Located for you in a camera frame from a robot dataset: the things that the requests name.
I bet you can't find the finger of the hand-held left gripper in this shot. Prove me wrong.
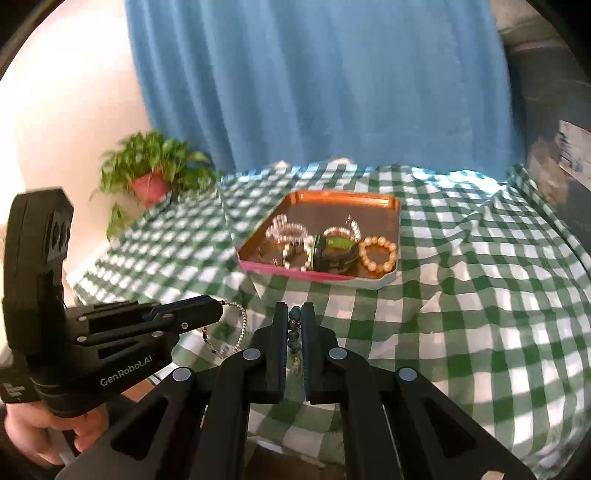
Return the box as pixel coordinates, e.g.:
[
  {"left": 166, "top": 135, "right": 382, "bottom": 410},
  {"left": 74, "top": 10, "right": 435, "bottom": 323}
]
[{"left": 66, "top": 295, "right": 225, "bottom": 348}]

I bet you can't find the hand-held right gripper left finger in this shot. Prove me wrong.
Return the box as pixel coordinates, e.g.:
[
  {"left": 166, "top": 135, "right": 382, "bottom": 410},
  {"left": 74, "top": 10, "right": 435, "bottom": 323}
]
[{"left": 55, "top": 301, "right": 288, "bottom": 480}]

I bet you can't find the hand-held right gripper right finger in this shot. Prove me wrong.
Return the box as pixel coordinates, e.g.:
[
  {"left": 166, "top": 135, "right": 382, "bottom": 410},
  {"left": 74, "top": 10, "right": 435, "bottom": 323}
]
[{"left": 301, "top": 302, "right": 536, "bottom": 480}]

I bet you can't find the beaded silver chain necklace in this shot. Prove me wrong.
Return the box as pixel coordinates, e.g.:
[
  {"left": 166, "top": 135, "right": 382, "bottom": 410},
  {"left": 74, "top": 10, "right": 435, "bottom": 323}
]
[{"left": 202, "top": 300, "right": 306, "bottom": 376}]

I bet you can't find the amber bead bracelet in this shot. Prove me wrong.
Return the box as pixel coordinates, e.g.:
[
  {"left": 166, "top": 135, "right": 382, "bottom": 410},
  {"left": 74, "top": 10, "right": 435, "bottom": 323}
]
[{"left": 359, "top": 236, "right": 399, "bottom": 274}]

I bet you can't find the silver crystal bracelet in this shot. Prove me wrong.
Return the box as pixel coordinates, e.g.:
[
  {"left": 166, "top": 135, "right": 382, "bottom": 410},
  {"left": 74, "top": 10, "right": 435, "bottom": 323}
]
[{"left": 264, "top": 216, "right": 311, "bottom": 244}]

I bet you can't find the pink white beaded bracelet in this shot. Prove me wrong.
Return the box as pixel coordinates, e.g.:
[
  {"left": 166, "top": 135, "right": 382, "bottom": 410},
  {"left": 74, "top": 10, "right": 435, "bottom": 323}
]
[{"left": 322, "top": 224, "right": 357, "bottom": 241}]

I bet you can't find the pink metal tin tray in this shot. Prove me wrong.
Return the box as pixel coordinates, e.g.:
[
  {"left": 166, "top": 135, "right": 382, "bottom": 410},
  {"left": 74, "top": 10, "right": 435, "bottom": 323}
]
[{"left": 235, "top": 189, "right": 401, "bottom": 289}]

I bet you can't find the person's left hand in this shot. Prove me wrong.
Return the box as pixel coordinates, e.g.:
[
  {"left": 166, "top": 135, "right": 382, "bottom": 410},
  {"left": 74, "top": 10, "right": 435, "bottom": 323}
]
[{"left": 4, "top": 401, "right": 110, "bottom": 467}]

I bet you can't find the green round jar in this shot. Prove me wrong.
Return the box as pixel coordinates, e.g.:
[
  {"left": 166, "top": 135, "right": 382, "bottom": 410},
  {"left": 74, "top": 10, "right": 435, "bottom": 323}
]
[{"left": 310, "top": 233, "right": 361, "bottom": 274}]

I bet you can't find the potted green plant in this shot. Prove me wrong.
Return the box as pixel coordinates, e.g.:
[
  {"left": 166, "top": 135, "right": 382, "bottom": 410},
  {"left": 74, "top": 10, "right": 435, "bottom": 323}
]
[{"left": 90, "top": 130, "right": 221, "bottom": 241}]

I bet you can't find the green checkered tablecloth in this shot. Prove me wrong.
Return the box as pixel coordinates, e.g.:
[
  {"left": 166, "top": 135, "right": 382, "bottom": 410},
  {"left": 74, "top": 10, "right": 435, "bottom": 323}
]
[{"left": 67, "top": 159, "right": 591, "bottom": 468}]

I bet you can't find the blue curtain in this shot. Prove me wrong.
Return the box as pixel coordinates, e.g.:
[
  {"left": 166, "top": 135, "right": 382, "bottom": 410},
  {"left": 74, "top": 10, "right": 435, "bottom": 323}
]
[{"left": 124, "top": 0, "right": 527, "bottom": 180}]

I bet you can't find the white paper label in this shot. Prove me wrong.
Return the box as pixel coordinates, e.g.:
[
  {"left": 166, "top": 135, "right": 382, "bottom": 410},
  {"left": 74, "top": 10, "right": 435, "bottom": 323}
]
[{"left": 557, "top": 119, "right": 591, "bottom": 176}]

